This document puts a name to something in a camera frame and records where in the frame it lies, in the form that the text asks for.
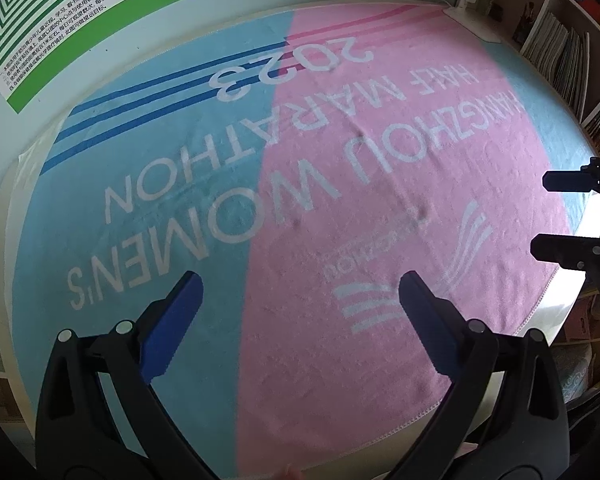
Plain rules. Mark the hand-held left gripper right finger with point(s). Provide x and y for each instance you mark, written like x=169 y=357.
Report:
x=430 y=325

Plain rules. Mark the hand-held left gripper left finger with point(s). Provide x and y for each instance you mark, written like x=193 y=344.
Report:
x=172 y=325

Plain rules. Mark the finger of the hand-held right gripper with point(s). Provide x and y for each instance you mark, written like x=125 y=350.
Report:
x=565 y=251
x=570 y=181

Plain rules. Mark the pink storage basket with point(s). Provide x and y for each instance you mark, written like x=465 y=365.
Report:
x=580 y=317

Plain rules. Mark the swirl patterned storage bag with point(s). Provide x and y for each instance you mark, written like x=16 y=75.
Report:
x=572 y=372

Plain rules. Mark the row of thin magazines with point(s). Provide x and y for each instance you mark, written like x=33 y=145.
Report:
x=555 y=60

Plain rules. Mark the pink and blue printed towel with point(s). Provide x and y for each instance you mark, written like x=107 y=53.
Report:
x=280 y=185

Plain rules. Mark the red toy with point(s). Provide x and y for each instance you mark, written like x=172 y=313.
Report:
x=590 y=2

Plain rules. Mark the wooden bookshelf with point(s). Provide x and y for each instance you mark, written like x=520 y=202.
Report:
x=555 y=0

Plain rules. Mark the white desk lamp base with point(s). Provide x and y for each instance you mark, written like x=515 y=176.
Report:
x=472 y=22

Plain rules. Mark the green striped wall poster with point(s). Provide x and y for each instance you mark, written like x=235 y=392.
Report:
x=80 y=15

